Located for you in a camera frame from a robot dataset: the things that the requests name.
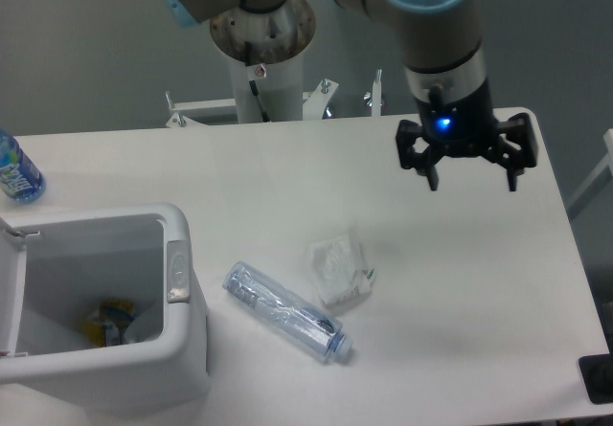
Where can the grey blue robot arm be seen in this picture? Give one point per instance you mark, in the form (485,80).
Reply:
(442,55)

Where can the black clamp at table edge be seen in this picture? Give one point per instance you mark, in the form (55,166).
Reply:
(596,372)

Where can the white trash can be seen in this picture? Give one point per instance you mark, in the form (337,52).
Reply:
(57,268)

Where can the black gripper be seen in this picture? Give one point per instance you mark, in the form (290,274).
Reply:
(467,128)

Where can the white pedestal base frame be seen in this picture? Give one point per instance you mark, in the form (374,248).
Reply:
(316,105)

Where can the clear plastic bottle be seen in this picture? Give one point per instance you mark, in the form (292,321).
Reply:
(303,322)

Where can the white frame at right edge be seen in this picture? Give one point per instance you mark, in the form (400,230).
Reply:
(596,180)

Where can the white plastic wrapper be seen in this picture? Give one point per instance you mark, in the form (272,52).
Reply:
(339,270)

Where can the yellow blue trash in can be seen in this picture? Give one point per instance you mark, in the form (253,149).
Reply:
(105,327)

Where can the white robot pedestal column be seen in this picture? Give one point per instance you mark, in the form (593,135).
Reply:
(265,54)

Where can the blue labelled water bottle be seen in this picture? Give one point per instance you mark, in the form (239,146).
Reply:
(21,180)

